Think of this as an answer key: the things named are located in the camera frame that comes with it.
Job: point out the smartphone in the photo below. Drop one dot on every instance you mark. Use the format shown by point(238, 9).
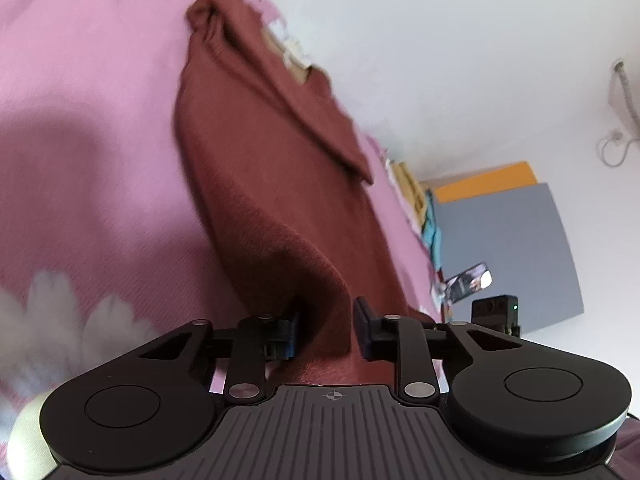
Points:
point(467, 282)

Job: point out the orange board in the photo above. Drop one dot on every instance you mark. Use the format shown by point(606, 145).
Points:
point(492, 182)

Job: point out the dark purple cloth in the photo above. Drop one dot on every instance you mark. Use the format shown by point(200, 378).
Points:
point(630, 450)

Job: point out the yellow cloth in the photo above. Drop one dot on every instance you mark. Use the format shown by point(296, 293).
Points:
point(406, 182)

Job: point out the pink floral bed sheet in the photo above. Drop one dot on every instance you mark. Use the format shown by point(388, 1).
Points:
point(75, 70)

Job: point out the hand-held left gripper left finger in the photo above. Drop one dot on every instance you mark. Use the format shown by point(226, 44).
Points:
point(291, 337)

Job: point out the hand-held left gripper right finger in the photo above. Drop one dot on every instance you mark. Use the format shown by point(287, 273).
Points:
point(363, 332)

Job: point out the small black camera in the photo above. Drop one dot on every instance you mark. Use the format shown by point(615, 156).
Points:
point(495, 312)

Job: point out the teal cloth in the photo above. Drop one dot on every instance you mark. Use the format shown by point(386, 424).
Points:
point(433, 240)

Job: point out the dark red knit sweater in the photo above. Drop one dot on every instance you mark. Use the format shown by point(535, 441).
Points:
point(280, 170)

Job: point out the grey board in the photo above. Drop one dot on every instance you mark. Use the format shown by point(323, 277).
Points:
point(515, 240)

